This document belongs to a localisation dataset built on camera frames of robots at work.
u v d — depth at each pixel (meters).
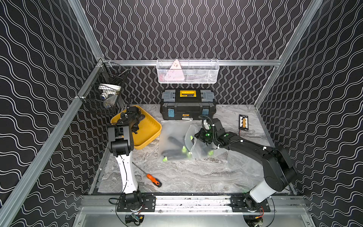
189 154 0.90
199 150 0.88
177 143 0.94
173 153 0.90
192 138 0.92
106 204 0.76
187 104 0.99
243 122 1.07
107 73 0.96
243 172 0.86
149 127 1.04
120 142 0.60
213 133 0.69
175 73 0.90
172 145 0.95
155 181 0.80
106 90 0.80
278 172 0.45
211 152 0.92
